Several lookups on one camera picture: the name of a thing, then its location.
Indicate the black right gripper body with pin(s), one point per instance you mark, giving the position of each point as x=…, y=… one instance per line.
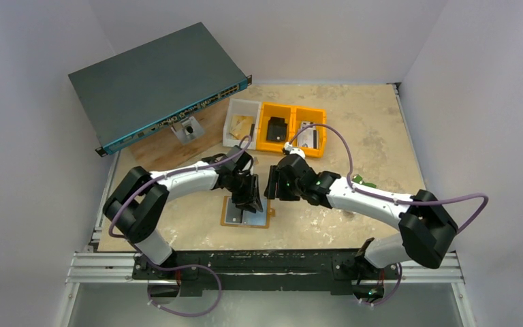
x=278, y=183

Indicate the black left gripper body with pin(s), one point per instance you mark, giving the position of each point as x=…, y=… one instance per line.
x=240, y=181

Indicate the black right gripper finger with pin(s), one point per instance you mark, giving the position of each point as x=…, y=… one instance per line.
x=273, y=183
x=287, y=191

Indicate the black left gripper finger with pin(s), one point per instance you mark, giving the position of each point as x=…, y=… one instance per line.
x=241, y=198
x=254, y=202

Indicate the yellow leather card holder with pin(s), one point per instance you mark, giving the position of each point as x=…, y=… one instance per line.
x=252, y=220

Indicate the white VIP card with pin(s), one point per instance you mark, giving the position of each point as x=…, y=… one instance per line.
x=309, y=138

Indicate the gold cards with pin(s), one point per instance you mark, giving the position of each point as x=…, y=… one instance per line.
x=241, y=126

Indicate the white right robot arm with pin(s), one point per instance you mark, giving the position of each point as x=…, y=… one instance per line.
x=425, y=230

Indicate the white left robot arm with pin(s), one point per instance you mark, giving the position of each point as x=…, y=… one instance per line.
x=135, y=206

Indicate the black card stack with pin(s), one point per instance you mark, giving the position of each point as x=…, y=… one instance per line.
x=276, y=130

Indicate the white cards with stripe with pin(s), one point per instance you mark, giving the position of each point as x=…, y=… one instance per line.
x=305, y=123

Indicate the yellow middle bin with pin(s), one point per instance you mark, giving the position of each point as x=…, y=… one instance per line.
x=268, y=110

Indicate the yellow bin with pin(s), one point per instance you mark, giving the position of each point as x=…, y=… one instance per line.
x=268, y=110
x=314, y=115

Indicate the green object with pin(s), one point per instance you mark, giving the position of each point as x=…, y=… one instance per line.
x=360, y=180

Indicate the yellow right bin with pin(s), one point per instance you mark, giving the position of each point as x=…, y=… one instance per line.
x=314, y=115

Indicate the white plastic bin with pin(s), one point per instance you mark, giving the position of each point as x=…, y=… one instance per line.
x=241, y=107

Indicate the wooden board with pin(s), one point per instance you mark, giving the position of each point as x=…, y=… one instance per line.
x=164, y=151

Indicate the grey metal bracket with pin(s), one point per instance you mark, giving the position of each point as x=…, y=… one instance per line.
x=187, y=130

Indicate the grey network switch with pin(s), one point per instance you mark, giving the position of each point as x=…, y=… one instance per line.
x=141, y=91

